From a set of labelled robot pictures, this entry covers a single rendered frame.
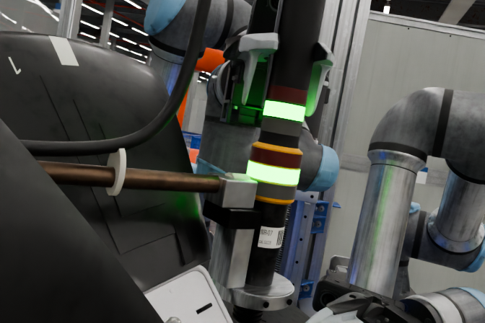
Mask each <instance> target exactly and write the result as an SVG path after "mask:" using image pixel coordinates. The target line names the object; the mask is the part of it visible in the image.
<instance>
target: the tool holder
mask: <svg viewBox="0 0 485 323"><path fill-rule="evenodd" d="M207 174H210V175H218V176H219V180H220V187H219V190H218V192H217V193H204V199H205V201H204V209H203V213H202V214H203V216H205V217H207V218H209V219H211V220H212V221H214V222H216V223H217V225H216V229H215V234H214V241H213V246H212V251H211V259H210V263H209V270H208V273H209V275H210V277H212V281H213V283H214V285H215V287H216V289H217V291H218V293H219V295H220V297H221V299H223V300H225V301H227V302H229V303H231V304H234V305H236V306H241V307H243V308H246V309H254V310H260V311H276V310H280V309H284V308H286V307H288V306H289V305H291V304H292V299H293V295H294V286H293V285H292V283H291V282H290V281H289V280H288V279H286V278H285V277H284V276H282V275H280V274H278V273H274V278H273V282H272V284H271V285H270V286H265V287H259V286H251V285H248V284H245V279H246V274H247V270H248V263H249V258H250V251H251V246H252V242H253V235H254V230H255V229H259V225H260V220H261V211H260V210H257V209H255V208H254V207H253V206H254V202H255V194H256V190H257V186H258V183H257V182H256V181H254V180H245V179H235V178H233V177H228V176H225V173H216V172H208V173H207Z"/></svg>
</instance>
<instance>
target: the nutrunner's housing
mask: <svg viewBox="0 0 485 323"><path fill-rule="evenodd" d="M288 205H289V204H288ZM288 205H282V204H275V203H267V202H263V201H259V200H255V202H254V206H253V207H254V208H255V209H257V210H260V211H261V220H260V225H259V229H255V230H254V235H253V242H252V246H251V251H250V258H249V263H248V270H247V274H246V279H245V284H248V285H251V286H259V287H265V286H270V285H271V284H272V282H273V278H274V271H275V267H276V259H277V257H278V256H279V253H280V249H281V243H282V239H283V235H284V227H285V221H286V217H287V210H288ZM262 316H263V311H260V310H254V309H246V308H243V307H241V306H236V305H234V307H233V312H232V317H233V318H234V319H235V320H236V321H237V322H238V323H261V320H262Z"/></svg>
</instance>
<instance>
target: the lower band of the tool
mask: <svg viewBox="0 0 485 323"><path fill-rule="evenodd" d="M252 146H255V147H258V148H262V149H268V150H272V151H280V152H284V153H289V154H301V155H302V154H303V153H302V152H301V151H300V150H299V149H293V148H287V147H283V146H275V145H271V144H267V143H261V142H258V141H257V142H255V143H252ZM249 161H250V162H253V163H256V164H261V165H265V166H268V167H276V168H280V169H290V170H300V169H292V168H286V167H277V166H273V165H269V164H263V163H259V162H256V161H252V160H250V159H249ZM249 177H250V176H249ZM250 178H251V179H254V180H258V181H261V182H267V183H271V184H276V185H286V186H296V185H297V184H296V185H288V184H281V183H277V182H269V181H265V180H260V179H256V178H254V177H250ZM255 200H259V201H263V202H267V203H275V204H282V205H288V204H291V203H293V202H294V200H278V199H273V198H265V197H262V196H259V195H255Z"/></svg>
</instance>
